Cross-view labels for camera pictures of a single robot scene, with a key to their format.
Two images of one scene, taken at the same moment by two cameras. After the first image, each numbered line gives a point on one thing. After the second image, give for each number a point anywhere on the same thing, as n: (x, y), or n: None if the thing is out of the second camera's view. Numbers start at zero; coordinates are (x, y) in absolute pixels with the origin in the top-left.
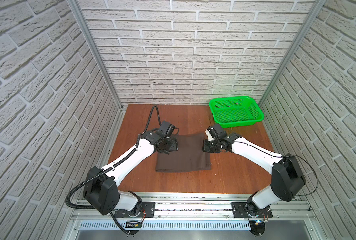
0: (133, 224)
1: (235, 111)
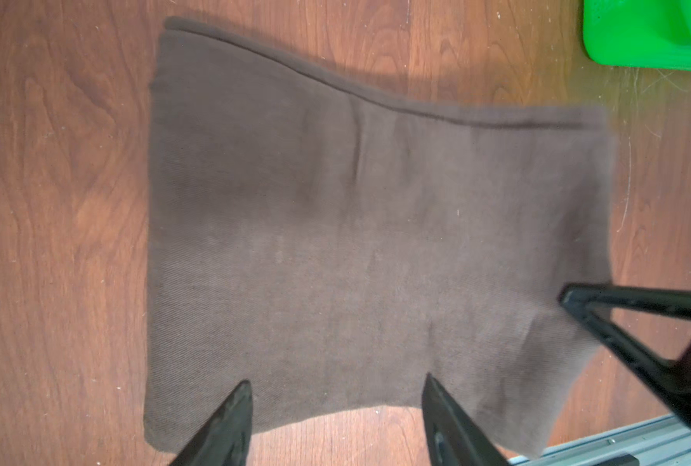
0: None
1: (659, 34)
